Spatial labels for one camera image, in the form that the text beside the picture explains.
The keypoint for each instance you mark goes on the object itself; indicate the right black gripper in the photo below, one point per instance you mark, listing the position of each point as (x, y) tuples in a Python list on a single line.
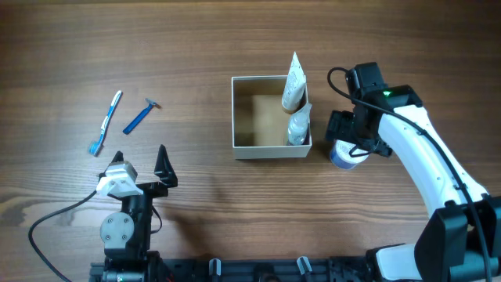
[(337, 127)]

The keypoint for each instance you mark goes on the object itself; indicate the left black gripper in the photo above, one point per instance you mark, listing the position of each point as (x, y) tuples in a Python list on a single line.
[(163, 171)]

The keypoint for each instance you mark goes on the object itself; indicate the blue jar white lid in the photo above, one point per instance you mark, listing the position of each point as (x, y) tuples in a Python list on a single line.
[(347, 155)]

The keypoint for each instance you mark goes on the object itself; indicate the clear bottle green label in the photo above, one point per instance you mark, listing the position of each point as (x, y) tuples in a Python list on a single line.
[(298, 126)]

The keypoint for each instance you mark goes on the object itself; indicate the blue white toothbrush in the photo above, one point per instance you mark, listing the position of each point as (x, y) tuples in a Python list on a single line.
[(96, 146)]

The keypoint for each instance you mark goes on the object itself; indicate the white cream tube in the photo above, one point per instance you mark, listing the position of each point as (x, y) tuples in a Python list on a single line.
[(294, 87)]

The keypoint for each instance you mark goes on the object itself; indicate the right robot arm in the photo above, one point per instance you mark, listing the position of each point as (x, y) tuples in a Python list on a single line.
[(461, 241)]

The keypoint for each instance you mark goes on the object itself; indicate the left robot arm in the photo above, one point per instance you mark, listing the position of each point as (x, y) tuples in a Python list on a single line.
[(126, 234)]

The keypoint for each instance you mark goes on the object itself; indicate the blue disposable razor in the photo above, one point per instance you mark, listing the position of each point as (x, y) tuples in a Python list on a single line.
[(150, 105)]

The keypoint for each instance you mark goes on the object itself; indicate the white cardboard box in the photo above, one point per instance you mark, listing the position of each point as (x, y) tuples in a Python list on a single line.
[(259, 122)]

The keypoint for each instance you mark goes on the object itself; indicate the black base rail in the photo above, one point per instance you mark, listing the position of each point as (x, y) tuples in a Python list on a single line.
[(334, 269)]

